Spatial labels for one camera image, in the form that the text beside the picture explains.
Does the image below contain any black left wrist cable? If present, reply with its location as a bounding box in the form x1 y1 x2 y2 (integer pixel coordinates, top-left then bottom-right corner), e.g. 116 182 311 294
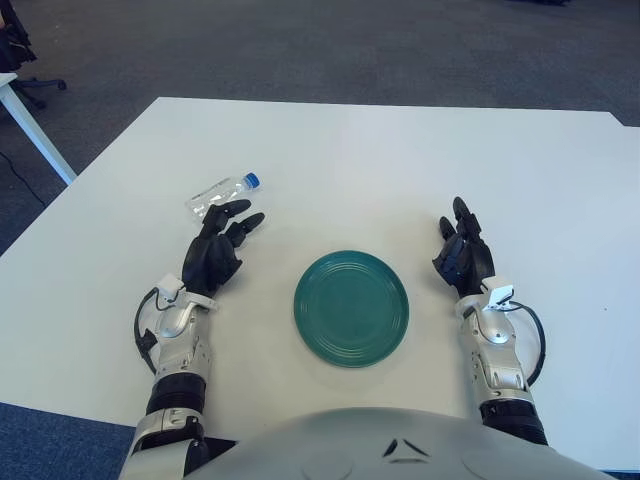
132 288 171 376

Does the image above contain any green round plate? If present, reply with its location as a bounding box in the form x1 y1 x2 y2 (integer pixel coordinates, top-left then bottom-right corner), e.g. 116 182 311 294
293 251 410 370

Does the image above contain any thin black floor cable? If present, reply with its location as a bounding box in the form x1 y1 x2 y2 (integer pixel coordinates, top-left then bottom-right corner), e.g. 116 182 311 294
0 149 49 206

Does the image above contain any grey robot torso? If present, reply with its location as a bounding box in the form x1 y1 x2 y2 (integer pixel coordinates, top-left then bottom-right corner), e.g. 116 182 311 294
182 405 616 480

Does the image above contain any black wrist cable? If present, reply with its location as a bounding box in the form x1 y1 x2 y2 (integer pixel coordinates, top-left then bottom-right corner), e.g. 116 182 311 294
132 288 171 376
509 301 547 389

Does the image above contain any white desk with leg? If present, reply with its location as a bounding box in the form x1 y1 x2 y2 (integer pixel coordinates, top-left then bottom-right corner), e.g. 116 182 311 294
0 72 78 187

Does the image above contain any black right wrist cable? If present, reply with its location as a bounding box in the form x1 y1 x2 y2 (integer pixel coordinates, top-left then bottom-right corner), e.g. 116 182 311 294
509 301 547 389

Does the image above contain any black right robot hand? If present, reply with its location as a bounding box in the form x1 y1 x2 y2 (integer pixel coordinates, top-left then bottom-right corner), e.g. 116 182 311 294
431 195 497 301

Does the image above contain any clear plastic bottle blue cap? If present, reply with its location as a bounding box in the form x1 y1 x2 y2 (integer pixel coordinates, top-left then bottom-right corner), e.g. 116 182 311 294
184 172 263 220

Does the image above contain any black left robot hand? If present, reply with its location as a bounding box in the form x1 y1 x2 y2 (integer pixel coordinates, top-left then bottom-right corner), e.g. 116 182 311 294
180 198 266 297

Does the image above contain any black office chair base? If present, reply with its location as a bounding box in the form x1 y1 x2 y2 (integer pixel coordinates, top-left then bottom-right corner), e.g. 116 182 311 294
13 77 68 110

